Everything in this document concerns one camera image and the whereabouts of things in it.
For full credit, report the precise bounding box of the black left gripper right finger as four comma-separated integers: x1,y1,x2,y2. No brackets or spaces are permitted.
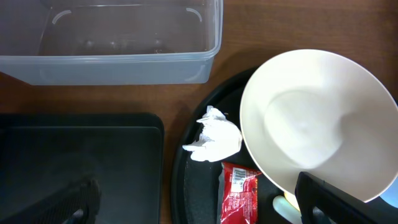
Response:
295,172,392,223

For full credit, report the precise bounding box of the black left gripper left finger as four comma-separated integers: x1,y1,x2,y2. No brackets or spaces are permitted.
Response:
1,177,101,224

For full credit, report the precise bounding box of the light blue cup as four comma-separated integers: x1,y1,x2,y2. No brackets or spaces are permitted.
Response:
380,178,398,208

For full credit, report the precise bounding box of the beige bowl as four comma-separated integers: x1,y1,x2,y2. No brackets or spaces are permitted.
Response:
239,49,397,202

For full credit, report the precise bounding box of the yellow spatula utensil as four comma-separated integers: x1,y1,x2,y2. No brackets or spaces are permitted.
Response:
284,192,300,211

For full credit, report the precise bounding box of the mint green spatula utensil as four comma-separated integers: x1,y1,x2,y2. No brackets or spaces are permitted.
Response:
272,195,302,224

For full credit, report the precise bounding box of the black rectangular tray bin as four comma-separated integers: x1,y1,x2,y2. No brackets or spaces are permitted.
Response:
1,113,164,223

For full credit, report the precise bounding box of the red snack wrapper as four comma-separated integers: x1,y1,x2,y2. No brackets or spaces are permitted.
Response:
217,162,261,224

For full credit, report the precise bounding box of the round black tray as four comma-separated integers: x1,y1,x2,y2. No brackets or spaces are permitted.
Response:
170,65,398,224

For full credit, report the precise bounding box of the crumpled white tissue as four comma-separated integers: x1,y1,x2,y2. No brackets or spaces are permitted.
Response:
182,105,243,162

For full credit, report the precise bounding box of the clear plastic bin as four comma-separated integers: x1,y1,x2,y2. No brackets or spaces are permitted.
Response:
1,0,223,85

